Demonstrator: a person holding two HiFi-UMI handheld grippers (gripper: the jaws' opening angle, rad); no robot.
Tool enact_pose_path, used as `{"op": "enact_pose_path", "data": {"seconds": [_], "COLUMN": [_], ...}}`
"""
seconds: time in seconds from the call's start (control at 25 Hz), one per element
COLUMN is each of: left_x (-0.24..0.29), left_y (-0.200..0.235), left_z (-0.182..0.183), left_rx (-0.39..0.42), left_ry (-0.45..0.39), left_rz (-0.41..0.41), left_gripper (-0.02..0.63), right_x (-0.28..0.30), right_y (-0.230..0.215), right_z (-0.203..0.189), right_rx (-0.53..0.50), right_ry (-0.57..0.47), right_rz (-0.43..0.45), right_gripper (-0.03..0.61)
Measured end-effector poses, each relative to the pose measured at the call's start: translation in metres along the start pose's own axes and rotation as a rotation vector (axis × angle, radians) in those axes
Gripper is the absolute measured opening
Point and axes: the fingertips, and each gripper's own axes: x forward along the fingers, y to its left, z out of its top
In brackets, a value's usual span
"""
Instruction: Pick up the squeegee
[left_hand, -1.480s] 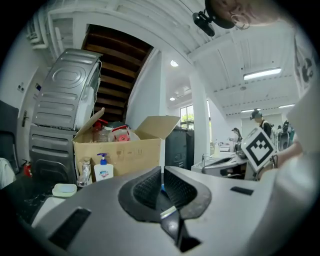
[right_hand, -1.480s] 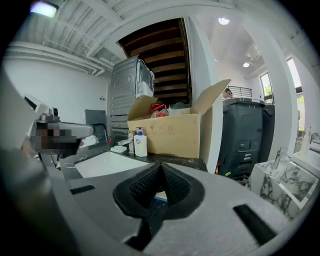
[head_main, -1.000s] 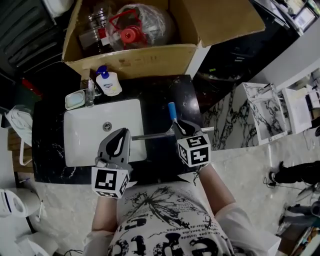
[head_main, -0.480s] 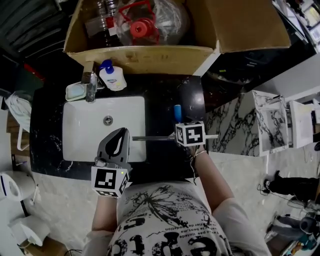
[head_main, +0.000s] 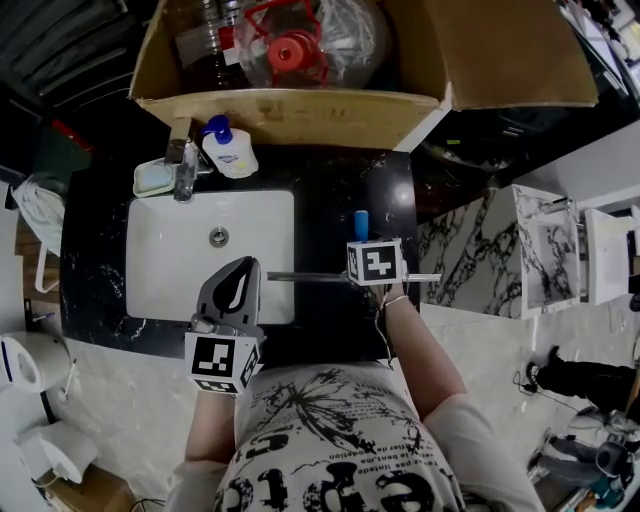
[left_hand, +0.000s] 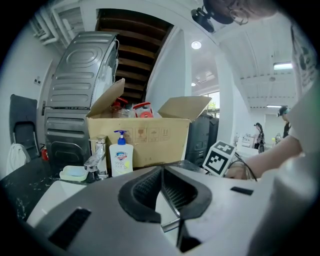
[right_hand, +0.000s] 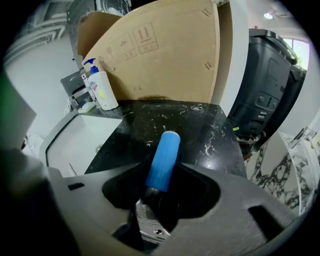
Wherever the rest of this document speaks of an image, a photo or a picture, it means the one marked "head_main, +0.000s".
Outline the white toilet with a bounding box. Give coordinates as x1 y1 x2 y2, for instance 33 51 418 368
0 330 72 396

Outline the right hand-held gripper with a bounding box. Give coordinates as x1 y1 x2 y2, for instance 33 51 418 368
345 231 410 288

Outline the clear water jug red cap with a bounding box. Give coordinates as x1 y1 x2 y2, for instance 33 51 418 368
172 0 394 90

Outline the white cloth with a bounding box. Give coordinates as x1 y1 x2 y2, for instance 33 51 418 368
10 173 67 252

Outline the white soap pump bottle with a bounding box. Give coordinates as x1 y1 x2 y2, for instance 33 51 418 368
200 114 260 179

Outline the teal power tool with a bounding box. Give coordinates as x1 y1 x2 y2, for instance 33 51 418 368
592 439 640 512

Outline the chrome faucet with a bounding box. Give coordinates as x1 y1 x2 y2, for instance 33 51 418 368
163 117 213 203

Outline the white rectangular sink basin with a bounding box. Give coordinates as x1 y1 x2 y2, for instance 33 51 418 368
124 189 296 326

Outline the person's left forearm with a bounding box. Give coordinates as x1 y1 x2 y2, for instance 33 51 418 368
184 383 242 464

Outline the small cardboard box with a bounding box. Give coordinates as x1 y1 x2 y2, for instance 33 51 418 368
45 463 138 512

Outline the pale green soap dish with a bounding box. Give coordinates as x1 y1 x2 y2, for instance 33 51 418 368
132 157 177 199

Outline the person's printed white t-shirt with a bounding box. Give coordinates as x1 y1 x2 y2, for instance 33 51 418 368
164 361 547 512

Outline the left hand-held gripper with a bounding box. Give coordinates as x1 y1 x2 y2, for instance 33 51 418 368
184 255 269 399

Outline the black thin cable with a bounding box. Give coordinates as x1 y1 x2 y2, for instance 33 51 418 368
373 282 397 371

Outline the large cardboard box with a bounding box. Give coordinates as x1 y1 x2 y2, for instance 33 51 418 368
128 0 600 152

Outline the marble pattern vanity cabinet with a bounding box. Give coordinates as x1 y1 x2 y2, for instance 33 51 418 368
510 183 585 321

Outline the person's right forearm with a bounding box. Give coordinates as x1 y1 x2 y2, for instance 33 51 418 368
369 281 472 422

